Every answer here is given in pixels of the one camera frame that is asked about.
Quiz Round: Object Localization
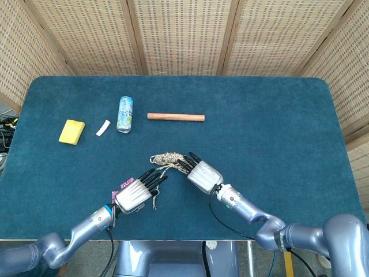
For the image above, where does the beige yarn bundle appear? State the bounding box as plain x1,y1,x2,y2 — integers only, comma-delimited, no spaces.
149,151,189,211

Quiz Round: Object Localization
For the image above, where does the pink patterned cloth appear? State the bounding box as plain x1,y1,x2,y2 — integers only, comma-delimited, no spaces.
111,177,135,203

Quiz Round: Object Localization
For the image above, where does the brown wooden rod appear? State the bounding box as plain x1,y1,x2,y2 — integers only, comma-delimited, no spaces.
146,113,206,123

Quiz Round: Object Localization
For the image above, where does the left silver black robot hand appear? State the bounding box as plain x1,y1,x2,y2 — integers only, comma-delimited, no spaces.
114,169,168,215

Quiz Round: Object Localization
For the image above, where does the black torso cable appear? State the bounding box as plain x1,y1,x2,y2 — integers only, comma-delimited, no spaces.
201,241,212,277

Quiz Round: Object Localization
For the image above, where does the blue printed drink can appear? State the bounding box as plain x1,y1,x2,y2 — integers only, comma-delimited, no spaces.
116,96,134,134

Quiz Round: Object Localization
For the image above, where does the black left hand cable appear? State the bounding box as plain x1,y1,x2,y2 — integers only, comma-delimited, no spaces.
99,227,116,277

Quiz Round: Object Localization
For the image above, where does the black right hand cable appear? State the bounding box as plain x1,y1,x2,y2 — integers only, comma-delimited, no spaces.
208,189,257,241

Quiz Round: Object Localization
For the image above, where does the tangle of floor cables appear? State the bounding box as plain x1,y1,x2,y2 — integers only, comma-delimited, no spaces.
0,113,20,152

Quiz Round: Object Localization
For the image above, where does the metal table leg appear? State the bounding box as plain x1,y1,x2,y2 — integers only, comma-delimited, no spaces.
246,241,255,277

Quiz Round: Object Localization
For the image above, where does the blue carpet table mat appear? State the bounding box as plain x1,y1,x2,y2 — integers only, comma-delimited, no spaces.
0,75,367,241

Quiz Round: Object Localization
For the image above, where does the silver-blue robot torso base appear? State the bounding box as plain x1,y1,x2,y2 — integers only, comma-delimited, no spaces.
114,240,240,277

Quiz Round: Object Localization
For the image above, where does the woven bamboo screen panel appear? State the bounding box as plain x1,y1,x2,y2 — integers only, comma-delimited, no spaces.
295,0,369,141
0,0,74,114
125,0,242,77
345,135,369,227
220,0,357,77
24,0,146,77

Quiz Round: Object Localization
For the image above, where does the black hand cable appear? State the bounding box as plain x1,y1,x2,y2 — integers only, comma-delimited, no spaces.
208,189,257,241
99,227,116,277

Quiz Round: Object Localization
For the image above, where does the small white curved piece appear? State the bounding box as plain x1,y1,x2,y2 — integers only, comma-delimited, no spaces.
95,119,111,137

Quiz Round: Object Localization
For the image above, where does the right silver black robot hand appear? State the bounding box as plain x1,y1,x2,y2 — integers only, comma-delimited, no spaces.
176,152,225,193

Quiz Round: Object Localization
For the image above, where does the yellow sponge block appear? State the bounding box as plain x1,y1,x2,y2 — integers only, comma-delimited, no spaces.
58,119,86,145

